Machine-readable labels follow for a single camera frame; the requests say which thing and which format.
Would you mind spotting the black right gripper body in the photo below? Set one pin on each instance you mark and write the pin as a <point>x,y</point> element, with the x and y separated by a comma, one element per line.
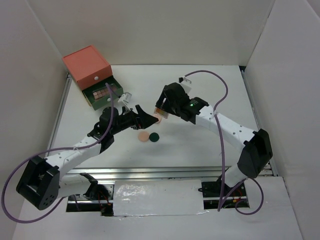
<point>175,110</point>

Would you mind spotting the aluminium rail frame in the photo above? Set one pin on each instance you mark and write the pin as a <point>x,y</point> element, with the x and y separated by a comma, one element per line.
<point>184,150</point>

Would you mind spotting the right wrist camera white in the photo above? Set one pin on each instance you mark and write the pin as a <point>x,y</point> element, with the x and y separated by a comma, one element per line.
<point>185,83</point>

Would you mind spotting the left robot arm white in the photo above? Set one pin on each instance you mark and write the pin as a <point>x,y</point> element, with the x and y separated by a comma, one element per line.
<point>44,179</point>

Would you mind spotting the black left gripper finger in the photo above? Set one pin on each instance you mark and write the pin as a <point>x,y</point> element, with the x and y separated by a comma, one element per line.
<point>140,112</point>
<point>146,122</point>

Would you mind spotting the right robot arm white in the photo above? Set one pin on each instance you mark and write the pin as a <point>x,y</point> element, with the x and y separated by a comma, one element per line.
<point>254,146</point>

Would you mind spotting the mauve eyeshadow palette clear case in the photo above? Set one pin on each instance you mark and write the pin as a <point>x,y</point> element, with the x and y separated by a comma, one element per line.
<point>103,91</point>

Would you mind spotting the dark green round puff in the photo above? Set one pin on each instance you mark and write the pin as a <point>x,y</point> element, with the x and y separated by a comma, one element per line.
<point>154,137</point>

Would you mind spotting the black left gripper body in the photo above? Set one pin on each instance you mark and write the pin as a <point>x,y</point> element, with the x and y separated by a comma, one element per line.
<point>126,121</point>

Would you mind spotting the green drawer box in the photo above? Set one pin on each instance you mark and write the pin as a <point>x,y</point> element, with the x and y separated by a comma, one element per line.
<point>105,101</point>

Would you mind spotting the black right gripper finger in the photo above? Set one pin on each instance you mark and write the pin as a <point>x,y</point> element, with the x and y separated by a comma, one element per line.
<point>161,102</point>
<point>167,107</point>

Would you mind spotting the colourful square eyeshadow palette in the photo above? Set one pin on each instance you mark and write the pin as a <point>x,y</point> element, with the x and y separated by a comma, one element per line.
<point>161,112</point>

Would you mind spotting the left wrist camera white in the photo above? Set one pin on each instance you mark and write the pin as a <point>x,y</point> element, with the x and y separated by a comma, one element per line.
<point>125,98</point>

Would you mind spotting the orange drawer box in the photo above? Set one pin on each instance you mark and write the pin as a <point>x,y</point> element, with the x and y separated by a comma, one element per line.
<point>87,67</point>

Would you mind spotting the round peach powder puff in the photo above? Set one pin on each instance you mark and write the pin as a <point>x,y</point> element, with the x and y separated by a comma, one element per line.
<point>143,136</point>

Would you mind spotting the wrapped pink makeup sponge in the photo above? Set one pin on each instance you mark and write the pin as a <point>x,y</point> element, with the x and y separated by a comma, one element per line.
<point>159,118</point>

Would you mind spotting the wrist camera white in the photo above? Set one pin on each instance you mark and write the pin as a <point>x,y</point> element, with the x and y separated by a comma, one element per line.
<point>125,98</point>
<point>185,83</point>

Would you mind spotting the white foil cover plate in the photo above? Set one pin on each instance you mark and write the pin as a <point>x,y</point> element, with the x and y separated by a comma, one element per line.
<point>157,198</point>

